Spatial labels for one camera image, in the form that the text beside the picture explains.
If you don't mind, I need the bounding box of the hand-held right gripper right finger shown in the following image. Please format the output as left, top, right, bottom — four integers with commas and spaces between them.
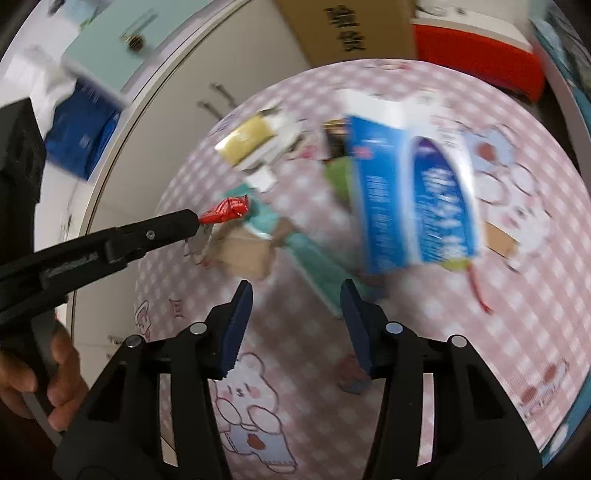
340, 278, 544, 480

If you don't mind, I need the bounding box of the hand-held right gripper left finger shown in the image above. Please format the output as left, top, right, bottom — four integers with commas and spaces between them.
55, 278, 254, 480

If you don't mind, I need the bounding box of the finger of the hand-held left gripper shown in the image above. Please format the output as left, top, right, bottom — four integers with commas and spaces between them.
103, 209, 204, 265

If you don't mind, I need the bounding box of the clear plastic wrapper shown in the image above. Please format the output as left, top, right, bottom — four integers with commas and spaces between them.
185, 228, 218, 265

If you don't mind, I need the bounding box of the small brown cardboard box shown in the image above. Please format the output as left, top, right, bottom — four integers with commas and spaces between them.
217, 226, 275, 280

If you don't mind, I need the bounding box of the red foil wrapper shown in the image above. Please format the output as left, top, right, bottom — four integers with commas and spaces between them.
199, 195, 252, 227

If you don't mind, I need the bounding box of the teal white box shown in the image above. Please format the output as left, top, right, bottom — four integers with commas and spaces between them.
240, 203, 384, 319

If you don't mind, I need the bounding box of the gold white box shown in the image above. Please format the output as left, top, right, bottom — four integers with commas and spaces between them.
215, 108, 305, 192

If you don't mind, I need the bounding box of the blue white carton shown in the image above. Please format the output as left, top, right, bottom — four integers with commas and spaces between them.
335, 88, 483, 278

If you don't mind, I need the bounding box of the green snack packet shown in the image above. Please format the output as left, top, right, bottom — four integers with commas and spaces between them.
323, 157, 358, 208

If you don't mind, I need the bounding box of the brown cardboard piece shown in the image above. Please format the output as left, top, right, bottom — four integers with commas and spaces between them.
485, 222, 518, 257

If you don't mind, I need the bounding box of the black snack packet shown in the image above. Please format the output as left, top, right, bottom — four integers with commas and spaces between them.
323, 117, 352, 162

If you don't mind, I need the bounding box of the person's left hand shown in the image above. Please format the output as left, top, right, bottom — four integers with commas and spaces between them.
0, 322, 90, 431

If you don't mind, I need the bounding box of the blue shopping bag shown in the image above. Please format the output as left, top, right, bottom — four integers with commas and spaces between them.
44, 76, 123, 181

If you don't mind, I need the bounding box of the pink checkered tablecloth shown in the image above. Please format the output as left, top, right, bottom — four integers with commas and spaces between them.
131, 58, 587, 480

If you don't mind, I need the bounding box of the white paper bag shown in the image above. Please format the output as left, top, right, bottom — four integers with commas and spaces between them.
9, 44, 79, 112

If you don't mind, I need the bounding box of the tall cardboard box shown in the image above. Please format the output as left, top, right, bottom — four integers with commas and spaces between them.
272, 0, 419, 70

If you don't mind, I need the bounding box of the red storage bench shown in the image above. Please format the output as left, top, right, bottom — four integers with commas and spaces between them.
411, 7, 546, 104

